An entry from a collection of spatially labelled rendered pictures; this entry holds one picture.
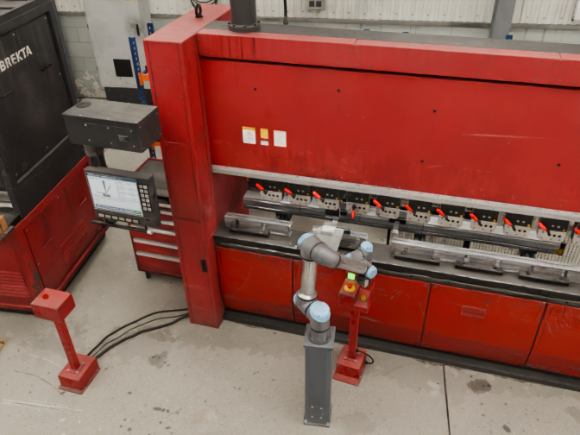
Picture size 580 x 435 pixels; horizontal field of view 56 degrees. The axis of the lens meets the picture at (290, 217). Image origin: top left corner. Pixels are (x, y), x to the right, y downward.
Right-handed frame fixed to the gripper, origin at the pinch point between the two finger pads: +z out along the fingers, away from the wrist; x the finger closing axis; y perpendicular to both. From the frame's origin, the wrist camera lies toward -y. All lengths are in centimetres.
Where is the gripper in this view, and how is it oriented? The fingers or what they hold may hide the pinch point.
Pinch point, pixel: (363, 286)
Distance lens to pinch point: 361.0
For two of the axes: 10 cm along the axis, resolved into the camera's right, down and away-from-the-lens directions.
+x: -9.3, -2.0, 3.1
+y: 3.7, -6.0, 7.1
